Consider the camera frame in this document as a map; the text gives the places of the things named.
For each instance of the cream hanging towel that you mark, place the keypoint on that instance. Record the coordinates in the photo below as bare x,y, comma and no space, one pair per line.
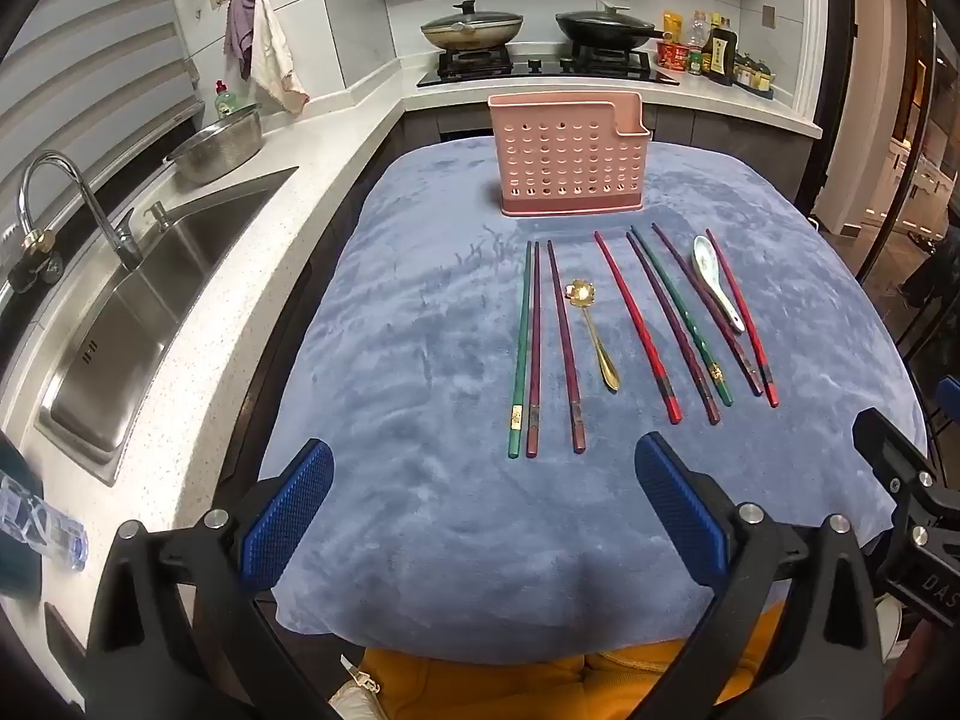
274,52

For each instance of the black gas stove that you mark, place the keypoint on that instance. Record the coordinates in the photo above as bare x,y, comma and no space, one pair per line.
540,69

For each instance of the stainless steel sink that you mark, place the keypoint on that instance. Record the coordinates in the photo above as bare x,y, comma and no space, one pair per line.
150,300

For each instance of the red food tub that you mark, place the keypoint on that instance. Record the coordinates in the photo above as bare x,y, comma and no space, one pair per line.
673,55

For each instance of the yellow garment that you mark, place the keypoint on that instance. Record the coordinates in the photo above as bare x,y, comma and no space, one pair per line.
525,690

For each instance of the steel colander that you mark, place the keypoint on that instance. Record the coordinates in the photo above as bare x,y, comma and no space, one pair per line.
217,146

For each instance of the black pan lid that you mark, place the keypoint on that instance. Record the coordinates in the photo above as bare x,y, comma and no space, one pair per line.
604,17

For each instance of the sink soap dispenser knob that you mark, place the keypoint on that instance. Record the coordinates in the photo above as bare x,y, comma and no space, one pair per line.
157,214

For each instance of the black frying pan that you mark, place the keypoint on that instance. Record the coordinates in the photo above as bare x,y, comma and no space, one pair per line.
607,37

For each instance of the wall outlet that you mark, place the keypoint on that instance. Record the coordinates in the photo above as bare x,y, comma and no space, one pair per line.
769,16

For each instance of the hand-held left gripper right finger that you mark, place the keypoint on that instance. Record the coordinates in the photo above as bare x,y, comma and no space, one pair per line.
679,502

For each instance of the dark soy sauce bottle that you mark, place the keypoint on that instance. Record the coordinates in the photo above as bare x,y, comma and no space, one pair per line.
721,56

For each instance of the purple hanging cloth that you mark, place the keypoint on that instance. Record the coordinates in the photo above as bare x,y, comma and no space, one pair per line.
240,30

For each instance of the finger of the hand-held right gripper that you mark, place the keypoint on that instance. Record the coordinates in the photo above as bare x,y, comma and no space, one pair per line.
951,399
889,457

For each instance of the pink perforated utensil holder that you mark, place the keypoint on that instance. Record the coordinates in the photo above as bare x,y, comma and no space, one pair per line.
562,157

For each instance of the window blinds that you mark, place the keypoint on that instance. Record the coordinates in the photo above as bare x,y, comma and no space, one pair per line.
90,52

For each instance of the beige wok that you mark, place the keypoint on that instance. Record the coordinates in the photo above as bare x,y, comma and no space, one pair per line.
472,39

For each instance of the blue fleece blanket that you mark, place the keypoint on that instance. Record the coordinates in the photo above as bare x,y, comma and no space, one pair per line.
420,390

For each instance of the dark red chopstick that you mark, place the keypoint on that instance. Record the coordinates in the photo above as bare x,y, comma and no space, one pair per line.
564,345

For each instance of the maroon chopstick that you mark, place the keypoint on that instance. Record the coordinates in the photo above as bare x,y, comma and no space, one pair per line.
670,322

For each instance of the glass wok lid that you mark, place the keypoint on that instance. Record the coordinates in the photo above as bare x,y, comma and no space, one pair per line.
472,19

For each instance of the gold flower spoon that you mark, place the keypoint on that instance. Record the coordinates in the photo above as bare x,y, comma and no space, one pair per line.
576,292

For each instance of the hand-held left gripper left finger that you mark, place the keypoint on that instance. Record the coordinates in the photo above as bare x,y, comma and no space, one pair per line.
289,517

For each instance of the white ceramic spoon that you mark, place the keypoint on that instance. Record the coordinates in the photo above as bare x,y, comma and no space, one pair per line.
705,255

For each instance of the white cloth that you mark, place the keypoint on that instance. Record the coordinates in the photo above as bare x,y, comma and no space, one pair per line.
356,694

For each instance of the black brass tap fitting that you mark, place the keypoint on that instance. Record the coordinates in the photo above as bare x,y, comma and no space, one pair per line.
34,259

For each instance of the black door frame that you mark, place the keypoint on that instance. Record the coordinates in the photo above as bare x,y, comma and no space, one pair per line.
844,90

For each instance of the dark teal cloth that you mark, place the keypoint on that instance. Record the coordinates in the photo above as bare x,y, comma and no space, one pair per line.
15,457

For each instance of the small green condiment jar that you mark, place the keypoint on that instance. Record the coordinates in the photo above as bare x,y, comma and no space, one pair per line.
696,64

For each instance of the chrome faucet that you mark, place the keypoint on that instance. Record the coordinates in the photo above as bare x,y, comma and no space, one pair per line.
112,232

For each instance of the clear plastic bottle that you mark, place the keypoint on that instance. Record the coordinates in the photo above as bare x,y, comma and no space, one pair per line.
37,525

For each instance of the yellow seasoning packet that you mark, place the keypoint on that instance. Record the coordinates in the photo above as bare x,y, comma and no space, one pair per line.
672,25

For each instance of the green chopstick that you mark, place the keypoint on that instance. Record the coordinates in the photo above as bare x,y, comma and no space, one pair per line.
520,345
679,311

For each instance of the green dish soap bottle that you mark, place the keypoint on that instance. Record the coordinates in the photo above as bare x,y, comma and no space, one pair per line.
223,101

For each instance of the dark purple chopstick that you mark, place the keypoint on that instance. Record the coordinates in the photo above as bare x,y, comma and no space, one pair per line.
690,281
535,345

